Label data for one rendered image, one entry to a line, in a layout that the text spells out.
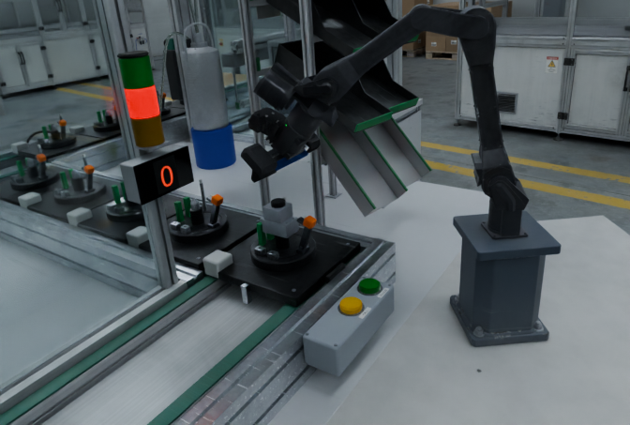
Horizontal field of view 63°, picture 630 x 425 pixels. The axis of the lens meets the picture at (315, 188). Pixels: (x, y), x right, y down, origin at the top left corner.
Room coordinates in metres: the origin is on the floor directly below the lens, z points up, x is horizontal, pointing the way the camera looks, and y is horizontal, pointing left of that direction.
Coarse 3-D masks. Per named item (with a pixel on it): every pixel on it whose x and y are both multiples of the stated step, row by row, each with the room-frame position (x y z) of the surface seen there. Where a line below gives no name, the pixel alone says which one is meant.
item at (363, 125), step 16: (288, 48) 1.27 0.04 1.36; (320, 48) 1.32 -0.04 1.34; (288, 64) 1.22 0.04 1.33; (320, 64) 1.32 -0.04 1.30; (352, 96) 1.23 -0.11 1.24; (368, 96) 1.21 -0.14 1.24; (352, 112) 1.16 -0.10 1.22; (368, 112) 1.18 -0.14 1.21; (384, 112) 1.18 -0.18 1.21; (352, 128) 1.08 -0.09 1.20; (368, 128) 1.12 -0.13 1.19
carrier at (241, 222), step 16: (176, 208) 1.11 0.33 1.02; (192, 208) 1.10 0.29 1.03; (208, 208) 1.22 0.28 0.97; (224, 208) 1.22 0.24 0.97; (176, 224) 1.07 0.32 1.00; (192, 224) 1.09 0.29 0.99; (208, 224) 1.07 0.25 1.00; (224, 224) 1.08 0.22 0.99; (240, 224) 1.11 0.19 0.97; (256, 224) 1.11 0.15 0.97; (176, 240) 1.05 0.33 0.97; (192, 240) 1.03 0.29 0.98; (208, 240) 1.04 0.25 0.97; (224, 240) 1.04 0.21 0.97; (240, 240) 1.04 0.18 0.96; (176, 256) 0.98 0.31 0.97; (192, 256) 0.97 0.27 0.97
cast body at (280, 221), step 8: (272, 200) 0.96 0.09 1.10; (280, 200) 0.96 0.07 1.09; (264, 208) 0.95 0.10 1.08; (272, 208) 0.94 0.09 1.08; (280, 208) 0.94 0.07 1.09; (288, 208) 0.95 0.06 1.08; (264, 216) 0.95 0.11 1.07; (272, 216) 0.94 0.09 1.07; (280, 216) 0.93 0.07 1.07; (288, 216) 0.95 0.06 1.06; (264, 224) 0.95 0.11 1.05; (272, 224) 0.94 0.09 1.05; (280, 224) 0.93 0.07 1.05; (288, 224) 0.93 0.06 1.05; (296, 224) 0.95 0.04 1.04; (264, 232) 0.95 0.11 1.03; (272, 232) 0.94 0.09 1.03; (280, 232) 0.93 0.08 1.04; (288, 232) 0.93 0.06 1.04
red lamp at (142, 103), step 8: (144, 88) 0.85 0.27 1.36; (152, 88) 0.86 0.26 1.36; (128, 96) 0.85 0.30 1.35; (136, 96) 0.85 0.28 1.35; (144, 96) 0.85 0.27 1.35; (152, 96) 0.86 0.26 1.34; (128, 104) 0.85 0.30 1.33; (136, 104) 0.85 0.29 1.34; (144, 104) 0.85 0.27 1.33; (152, 104) 0.86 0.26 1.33; (136, 112) 0.85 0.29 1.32; (144, 112) 0.85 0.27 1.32; (152, 112) 0.85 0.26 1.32
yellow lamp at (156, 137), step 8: (136, 120) 0.85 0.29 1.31; (144, 120) 0.85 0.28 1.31; (152, 120) 0.85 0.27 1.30; (160, 120) 0.87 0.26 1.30; (136, 128) 0.85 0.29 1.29; (144, 128) 0.85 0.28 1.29; (152, 128) 0.85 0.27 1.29; (160, 128) 0.86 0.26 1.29; (136, 136) 0.85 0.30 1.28; (144, 136) 0.85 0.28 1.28; (152, 136) 0.85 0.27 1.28; (160, 136) 0.86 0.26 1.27; (136, 144) 0.86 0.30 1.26; (144, 144) 0.85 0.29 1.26; (152, 144) 0.85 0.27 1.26
